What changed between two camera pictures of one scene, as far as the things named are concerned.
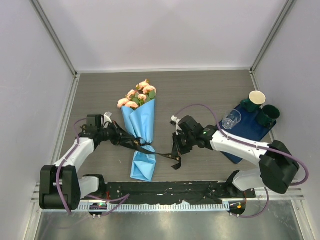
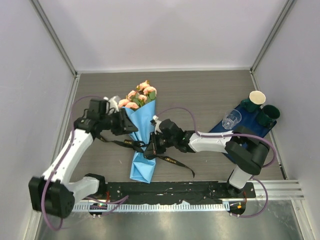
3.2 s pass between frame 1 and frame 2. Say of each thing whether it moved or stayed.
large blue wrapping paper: stayed
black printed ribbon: moved
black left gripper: moved
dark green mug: stayed
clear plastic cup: stayed
